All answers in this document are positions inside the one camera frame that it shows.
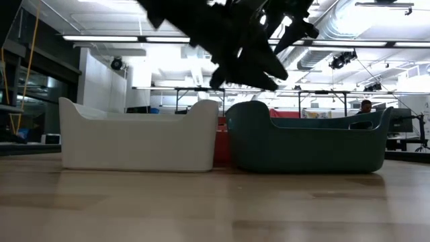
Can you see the teal plastic basket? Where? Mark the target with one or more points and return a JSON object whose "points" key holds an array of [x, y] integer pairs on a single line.
{"points": [[302, 151]]}

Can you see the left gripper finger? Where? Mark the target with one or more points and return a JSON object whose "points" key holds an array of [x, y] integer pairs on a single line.
{"points": [[265, 64], [255, 82]]}

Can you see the white plastic basket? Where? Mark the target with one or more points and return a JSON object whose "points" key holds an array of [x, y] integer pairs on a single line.
{"points": [[134, 144]]}

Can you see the red cloth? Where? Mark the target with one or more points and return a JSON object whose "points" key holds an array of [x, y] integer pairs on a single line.
{"points": [[285, 113]]}

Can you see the silver ventilation duct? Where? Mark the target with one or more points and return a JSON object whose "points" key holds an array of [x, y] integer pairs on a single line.
{"points": [[327, 27]]}

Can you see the black desk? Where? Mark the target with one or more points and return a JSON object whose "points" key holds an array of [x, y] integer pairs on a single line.
{"points": [[403, 142]]}

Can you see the yellow patterned board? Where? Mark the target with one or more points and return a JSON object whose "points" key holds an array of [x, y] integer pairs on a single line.
{"points": [[315, 114]]}

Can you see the round black ceiling camera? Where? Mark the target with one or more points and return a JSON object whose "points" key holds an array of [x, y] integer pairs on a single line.
{"points": [[116, 64]]}

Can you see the ceiling track rail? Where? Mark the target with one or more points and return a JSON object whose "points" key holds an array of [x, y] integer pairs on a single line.
{"points": [[383, 4]]}

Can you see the orange plastic basket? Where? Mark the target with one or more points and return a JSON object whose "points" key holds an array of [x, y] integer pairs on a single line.
{"points": [[221, 148]]}

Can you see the black computer monitor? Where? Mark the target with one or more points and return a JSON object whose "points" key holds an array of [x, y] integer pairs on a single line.
{"points": [[401, 121]]}

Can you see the person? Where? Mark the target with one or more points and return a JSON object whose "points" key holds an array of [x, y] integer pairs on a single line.
{"points": [[365, 106]]}

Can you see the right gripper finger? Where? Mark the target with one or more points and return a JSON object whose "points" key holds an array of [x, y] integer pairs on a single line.
{"points": [[297, 33]]}

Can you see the black metal workstation frame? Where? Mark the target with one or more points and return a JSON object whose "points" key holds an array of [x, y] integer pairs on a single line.
{"points": [[345, 102], [177, 99]]}

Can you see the black ceiling spotlight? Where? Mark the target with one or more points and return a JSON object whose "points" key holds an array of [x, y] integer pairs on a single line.
{"points": [[342, 60], [373, 87]]}

